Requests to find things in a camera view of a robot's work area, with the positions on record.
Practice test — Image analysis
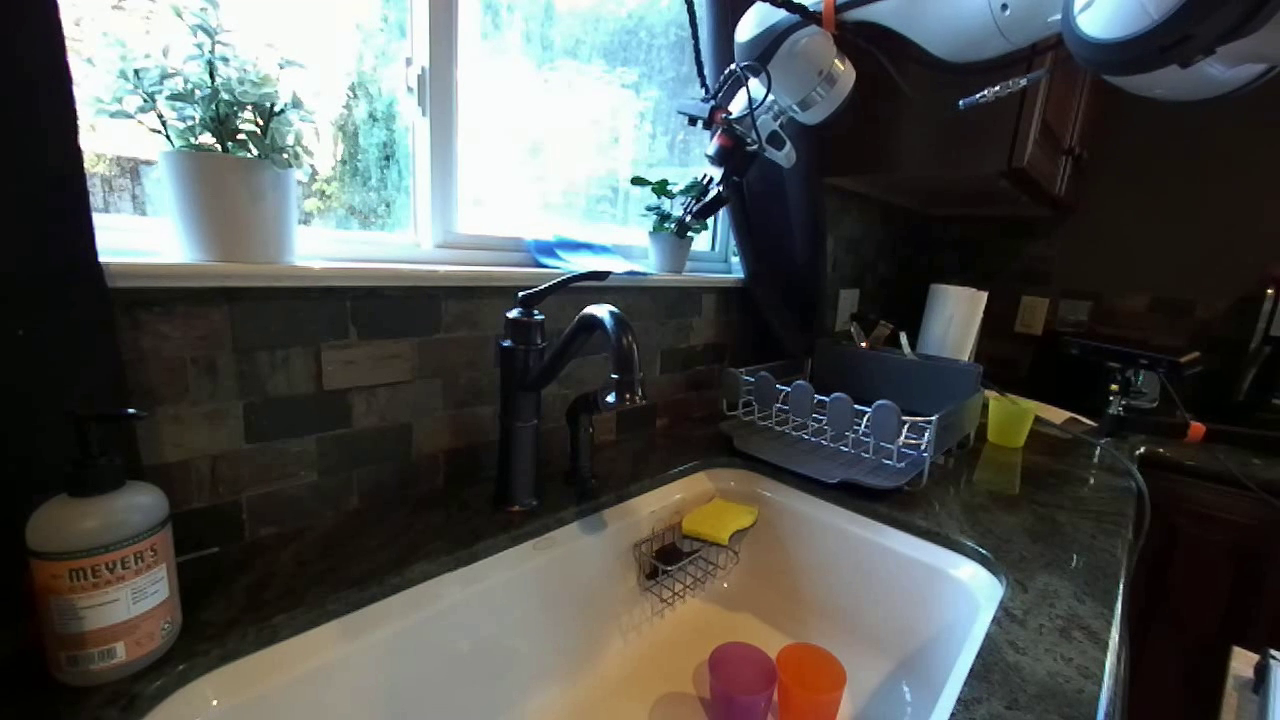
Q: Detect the wall power outlet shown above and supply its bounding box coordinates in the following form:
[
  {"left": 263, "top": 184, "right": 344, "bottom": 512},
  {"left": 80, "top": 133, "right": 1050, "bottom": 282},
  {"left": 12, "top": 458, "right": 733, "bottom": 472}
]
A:
[{"left": 1011, "top": 293, "right": 1055, "bottom": 340}]

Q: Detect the yellow sponge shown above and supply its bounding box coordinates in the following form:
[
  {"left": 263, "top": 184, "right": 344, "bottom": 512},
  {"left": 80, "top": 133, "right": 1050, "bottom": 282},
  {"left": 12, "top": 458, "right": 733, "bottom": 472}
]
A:
[{"left": 682, "top": 497, "right": 765, "bottom": 546}]

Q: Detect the orange tipped tool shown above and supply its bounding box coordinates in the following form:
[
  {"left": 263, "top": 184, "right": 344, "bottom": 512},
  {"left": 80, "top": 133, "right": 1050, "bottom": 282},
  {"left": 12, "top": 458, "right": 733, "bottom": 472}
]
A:
[{"left": 1160, "top": 413, "right": 1214, "bottom": 449}]

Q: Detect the white framed window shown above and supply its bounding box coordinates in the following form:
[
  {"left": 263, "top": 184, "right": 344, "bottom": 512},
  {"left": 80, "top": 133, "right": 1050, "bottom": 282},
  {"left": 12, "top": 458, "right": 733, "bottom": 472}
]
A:
[{"left": 53, "top": 0, "right": 745, "bottom": 293}]

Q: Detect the dark metal sink faucet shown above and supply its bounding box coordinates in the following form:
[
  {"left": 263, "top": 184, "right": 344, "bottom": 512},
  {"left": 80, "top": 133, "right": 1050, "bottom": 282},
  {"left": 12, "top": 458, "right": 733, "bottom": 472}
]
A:
[{"left": 492, "top": 269, "right": 656, "bottom": 516}]

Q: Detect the large plant in white pot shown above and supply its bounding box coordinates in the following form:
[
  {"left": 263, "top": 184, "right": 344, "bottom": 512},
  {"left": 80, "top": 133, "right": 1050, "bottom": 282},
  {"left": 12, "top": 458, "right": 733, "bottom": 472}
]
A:
[{"left": 95, "top": 0, "right": 315, "bottom": 269}]

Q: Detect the blue cloth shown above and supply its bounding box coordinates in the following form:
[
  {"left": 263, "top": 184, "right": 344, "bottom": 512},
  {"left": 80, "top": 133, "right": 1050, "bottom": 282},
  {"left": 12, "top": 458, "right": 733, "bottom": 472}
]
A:
[{"left": 520, "top": 237, "right": 656, "bottom": 281}]

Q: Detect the wire sponge holder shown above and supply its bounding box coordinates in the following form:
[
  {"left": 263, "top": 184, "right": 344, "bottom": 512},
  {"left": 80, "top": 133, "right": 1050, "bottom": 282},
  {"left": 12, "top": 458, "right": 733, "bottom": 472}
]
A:
[{"left": 633, "top": 520, "right": 741, "bottom": 608}]

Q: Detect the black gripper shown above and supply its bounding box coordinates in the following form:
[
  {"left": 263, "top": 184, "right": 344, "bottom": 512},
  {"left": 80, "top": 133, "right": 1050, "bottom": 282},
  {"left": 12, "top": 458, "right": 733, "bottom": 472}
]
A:
[{"left": 686, "top": 59, "right": 810, "bottom": 228}]

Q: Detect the dark window curtain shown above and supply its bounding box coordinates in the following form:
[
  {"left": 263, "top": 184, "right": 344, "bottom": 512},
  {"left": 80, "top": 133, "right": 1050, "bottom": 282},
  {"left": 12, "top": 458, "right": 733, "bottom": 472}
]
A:
[
  {"left": 704, "top": 0, "right": 836, "bottom": 360},
  {"left": 0, "top": 0, "right": 127, "bottom": 534}
]

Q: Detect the white cloth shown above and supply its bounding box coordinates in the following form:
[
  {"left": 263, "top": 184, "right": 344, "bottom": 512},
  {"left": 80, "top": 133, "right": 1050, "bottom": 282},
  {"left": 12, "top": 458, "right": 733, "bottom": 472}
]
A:
[{"left": 1215, "top": 644, "right": 1280, "bottom": 720}]

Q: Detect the grey wire dish rack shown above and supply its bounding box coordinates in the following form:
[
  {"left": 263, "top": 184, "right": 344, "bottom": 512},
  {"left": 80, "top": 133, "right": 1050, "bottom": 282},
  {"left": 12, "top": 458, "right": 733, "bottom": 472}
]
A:
[{"left": 722, "top": 335, "right": 990, "bottom": 490}]

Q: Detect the dark wooden base cabinet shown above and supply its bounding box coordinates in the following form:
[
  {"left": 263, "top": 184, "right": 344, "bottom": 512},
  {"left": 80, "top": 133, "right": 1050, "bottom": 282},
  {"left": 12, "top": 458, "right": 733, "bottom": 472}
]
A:
[{"left": 1129, "top": 456, "right": 1280, "bottom": 720}]

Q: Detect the purple plastic cup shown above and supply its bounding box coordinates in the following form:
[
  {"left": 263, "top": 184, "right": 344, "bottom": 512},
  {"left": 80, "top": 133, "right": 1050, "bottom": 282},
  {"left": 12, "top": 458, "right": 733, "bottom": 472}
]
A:
[{"left": 702, "top": 639, "right": 779, "bottom": 720}]

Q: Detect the yellow-green plastic cup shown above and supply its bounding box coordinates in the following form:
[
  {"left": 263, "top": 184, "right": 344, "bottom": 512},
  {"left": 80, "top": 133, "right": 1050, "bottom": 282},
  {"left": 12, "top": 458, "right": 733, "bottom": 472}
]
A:
[{"left": 986, "top": 393, "right": 1041, "bottom": 451}]

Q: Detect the Meyer's soap bottle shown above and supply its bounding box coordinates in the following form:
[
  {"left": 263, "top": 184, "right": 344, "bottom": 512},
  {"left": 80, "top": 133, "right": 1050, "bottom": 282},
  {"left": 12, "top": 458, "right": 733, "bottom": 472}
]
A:
[{"left": 19, "top": 402, "right": 187, "bottom": 687}]

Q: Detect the white paper towel roll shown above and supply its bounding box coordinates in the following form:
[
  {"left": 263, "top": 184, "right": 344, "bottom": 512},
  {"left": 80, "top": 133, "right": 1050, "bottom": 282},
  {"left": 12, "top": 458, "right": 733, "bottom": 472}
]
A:
[{"left": 916, "top": 281, "right": 991, "bottom": 364}]

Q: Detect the dark wooden wall cabinet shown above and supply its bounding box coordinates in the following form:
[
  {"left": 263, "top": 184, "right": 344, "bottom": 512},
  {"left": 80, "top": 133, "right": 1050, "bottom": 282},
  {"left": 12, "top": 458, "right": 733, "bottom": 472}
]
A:
[{"left": 818, "top": 37, "right": 1112, "bottom": 219}]

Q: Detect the small plant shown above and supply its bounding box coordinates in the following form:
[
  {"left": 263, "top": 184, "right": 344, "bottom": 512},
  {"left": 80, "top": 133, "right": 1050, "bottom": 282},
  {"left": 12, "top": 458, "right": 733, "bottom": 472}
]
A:
[{"left": 629, "top": 173, "right": 722, "bottom": 281}]

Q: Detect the white ceramic sink basin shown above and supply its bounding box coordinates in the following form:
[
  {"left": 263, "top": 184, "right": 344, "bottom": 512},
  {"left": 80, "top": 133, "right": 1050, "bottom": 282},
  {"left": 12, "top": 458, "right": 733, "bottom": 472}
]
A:
[{"left": 144, "top": 458, "right": 1007, "bottom": 720}]

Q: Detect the black countertop appliance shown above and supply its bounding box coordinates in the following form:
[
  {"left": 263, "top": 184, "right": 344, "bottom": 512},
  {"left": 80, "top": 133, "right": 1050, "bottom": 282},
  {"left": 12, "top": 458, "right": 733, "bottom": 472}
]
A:
[{"left": 1065, "top": 332, "right": 1210, "bottom": 432}]

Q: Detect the orange plastic cup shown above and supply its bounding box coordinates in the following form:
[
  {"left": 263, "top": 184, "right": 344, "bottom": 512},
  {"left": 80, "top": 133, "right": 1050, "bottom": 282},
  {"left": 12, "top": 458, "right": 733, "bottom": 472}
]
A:
[{"left": 773, "top": 639, "right": 853, "bottom": 720}]

